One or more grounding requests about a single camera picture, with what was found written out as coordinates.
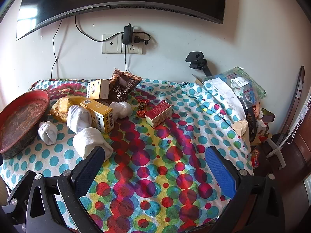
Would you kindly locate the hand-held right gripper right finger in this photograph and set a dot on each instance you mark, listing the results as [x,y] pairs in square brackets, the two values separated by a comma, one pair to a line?
[220,172]

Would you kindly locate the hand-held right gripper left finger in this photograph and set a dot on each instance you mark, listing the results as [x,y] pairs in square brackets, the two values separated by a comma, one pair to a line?
[88,172]

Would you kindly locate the white sock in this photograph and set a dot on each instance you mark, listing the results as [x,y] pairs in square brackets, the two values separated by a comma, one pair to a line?
[91,140]
[77,119]
[47,132]
[121,109]

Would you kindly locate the yellow carton box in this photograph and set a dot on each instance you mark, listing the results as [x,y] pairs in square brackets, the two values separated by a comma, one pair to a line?
[99,112]
[97,89]

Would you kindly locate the yellow snack bag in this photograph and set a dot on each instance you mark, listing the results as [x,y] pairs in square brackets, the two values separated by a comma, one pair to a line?
[62,108]

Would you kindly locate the red round tray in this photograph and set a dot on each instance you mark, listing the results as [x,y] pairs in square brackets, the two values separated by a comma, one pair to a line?
[23,117]

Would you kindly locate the red carton box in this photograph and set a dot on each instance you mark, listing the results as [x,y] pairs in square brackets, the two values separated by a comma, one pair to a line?
[158,112]

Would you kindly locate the crumpled beige paper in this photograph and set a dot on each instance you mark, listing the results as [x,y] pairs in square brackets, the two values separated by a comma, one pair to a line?
[240,127]

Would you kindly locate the white fan stand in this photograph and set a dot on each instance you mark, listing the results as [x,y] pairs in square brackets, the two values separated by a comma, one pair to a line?
[277,150]

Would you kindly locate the polka dot tablecloth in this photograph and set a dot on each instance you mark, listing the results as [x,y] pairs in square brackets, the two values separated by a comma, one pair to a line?
[155,155]

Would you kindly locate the red wrapped candy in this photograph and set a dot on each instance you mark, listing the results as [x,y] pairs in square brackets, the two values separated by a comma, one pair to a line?
[141,107]

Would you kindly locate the pile of plastic bags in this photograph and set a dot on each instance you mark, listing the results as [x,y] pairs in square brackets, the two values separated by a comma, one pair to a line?
[243,85]

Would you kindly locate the brown snack bag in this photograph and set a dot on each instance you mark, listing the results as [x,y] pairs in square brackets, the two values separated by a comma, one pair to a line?
[121,87]

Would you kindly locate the white power strip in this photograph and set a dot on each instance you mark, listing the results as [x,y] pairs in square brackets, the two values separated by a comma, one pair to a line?
[303,112]

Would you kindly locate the white power outlet plate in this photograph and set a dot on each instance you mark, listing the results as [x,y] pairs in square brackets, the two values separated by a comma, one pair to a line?
[134,49]

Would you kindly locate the black power adapter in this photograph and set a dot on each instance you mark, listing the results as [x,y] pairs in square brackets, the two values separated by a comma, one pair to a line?
[127,34]

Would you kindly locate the dark curved frame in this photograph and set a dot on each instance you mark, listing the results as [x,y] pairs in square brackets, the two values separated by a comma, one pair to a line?
[295,102]

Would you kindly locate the black clamp mount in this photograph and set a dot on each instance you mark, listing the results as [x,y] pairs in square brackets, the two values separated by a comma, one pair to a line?
[195,58]

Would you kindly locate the white coaxial wall plate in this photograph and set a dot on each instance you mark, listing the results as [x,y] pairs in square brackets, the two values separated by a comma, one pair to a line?
[110,47]

